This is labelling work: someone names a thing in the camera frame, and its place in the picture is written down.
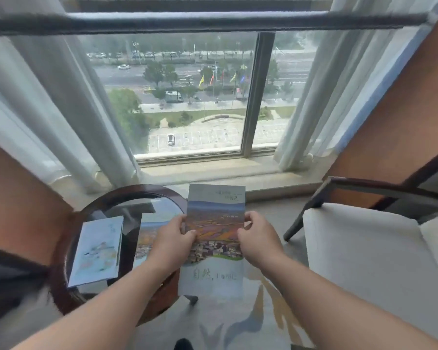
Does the person's right hand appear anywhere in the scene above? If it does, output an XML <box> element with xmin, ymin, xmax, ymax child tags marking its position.
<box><xmin>237</xmin><ymin>210</ymin><xmax>289</xmax><ymax>270</ymax></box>

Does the person's left hand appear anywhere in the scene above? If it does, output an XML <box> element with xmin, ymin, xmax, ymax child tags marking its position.
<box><xmin>151</xmin><ymin>215</ymin><xmax>198</xmax><ymax>275</ymax></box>

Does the landscape photo brochure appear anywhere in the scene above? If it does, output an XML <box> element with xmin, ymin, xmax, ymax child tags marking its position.
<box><xmin>178</xmin><ymin>184</ymin><xmax>247</xmax><ymax>298</ymax></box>

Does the person's right forearm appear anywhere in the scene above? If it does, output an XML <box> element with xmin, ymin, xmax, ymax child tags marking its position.
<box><xmin>255</xmin><ymin>249</ymin><xmax>438</xmax><ymax>350</ymax></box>

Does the person's left forearm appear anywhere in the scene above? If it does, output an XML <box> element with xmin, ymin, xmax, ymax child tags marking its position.
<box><xmin>7</xmin><ymin>257</ymin><xmax>185</xmax><ymax>350</ymax></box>

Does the orange landscape booklet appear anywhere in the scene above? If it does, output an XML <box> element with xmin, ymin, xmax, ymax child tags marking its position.
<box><xmin>133</xmin><ymin>212</ymin><xmax>185</xmax><ymax>270</ymax></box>

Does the beige stone windowsill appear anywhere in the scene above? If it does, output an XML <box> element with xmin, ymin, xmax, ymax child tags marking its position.
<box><xmin>136</xmin><ymin>156</ymin><xmax>325</xmax><ymax>201</ymax></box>

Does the round dark wood glass table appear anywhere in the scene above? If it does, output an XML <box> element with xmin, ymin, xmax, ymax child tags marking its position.
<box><xmin>51</xmin><ymin>184</ymin><xmax>199</xmax><ymax>326</ymax></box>

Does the pale illustrated brochure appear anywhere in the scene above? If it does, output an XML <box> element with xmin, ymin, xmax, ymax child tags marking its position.
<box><xmin>68</xmin><ymin>216</ymin><xmax>125</xmax><ymax>288</ymax></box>

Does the armchair with white cushion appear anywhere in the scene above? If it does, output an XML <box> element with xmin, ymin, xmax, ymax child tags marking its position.
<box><xmin>283</xmin><ymin>11</ymin><xmax>438</xmax><ymax>337</ymax></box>

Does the white sheer curtain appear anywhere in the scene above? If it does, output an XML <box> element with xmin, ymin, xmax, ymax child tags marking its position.
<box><xmin>0</xmin><ymin>0</ymin><xmax>142</xmax><ymax>194</ymax></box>
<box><xmin>274</xmin><ymin>0</ymin><xmax>438</xmax><ymax>172</ymax></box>

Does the orange backed armchair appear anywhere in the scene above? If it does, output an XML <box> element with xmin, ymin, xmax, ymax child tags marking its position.
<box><xmin>0</xmin><ymin>136</ymin><xmax>79</xmax><ymax>348</ymax></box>

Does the dark metal railing bar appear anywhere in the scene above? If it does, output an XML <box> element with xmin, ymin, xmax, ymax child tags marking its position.
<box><xmin>0</xmin><ymin>11</ymin><xmax>429</xmax><ymax>37</ymax></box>

